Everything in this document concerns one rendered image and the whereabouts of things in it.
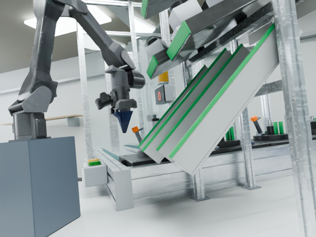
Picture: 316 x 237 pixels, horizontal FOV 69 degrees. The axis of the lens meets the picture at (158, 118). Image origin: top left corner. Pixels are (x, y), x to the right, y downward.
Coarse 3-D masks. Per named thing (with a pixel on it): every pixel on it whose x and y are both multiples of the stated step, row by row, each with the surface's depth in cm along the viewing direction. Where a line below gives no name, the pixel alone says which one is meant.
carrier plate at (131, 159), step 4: (120, 156) 86; (124, 156) 84; (128, 156) 83; (132, 156) 82; (136, 156) 80; (128, 160) 71; (132, 160) 70; (136, 160) 68; (140, 160) 68; (144, 160) 67; (148, 160) 67; (152, 160) 67; (164, 160) 69; (168, 160) 69; (128, 164) 70; (132, 164) 66; (136, 164) 66; (140, 164) 66; (144, 164) 67
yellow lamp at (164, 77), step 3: (165, 72) 102; (159, 75) 102; (162, 75) 101; (165, 75) 102; (159, 78) 102; (162, 78) 101; (165, 78) 102; (168, 78) 103; (159, 81) 102; (162, 81) 101; (165, 81) 102; (168, 81) 103
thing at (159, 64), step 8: (152, 56) 48; (160, 56) 48; (168, 56) 48; (184, 56) 55; (192, 56) 62; (152, 64) 51; (160, 64) 48; (168, 64) 53; (176, 64) 60; (152, 72) 55; (160, 72) 58
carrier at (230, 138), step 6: (234, 126) 85; (228, 132) 91; (234, 132) 85; (222, 138) 88; (228, 138) 91; (234, 138) 89; (222, 144) 82; (228, 144) 82; (234, 144) 83; (240, 144) 87; (258, 144) 81; (264, 144) 81; (216, 150) 75; (222, 150) 75; (228, 150) 76; (234, 150) 77
